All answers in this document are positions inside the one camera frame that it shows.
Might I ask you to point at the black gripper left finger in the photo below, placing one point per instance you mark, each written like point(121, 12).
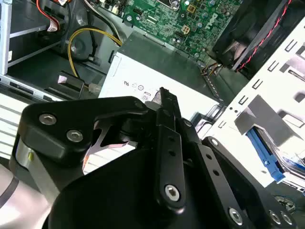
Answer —
point(107, 105)

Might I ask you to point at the hard disk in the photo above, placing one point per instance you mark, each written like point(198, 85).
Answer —
point(268, 157)

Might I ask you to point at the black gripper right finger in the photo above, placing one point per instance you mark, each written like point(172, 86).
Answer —
point(205, 148)

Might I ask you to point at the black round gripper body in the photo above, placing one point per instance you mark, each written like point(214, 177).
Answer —
point(107, 202)

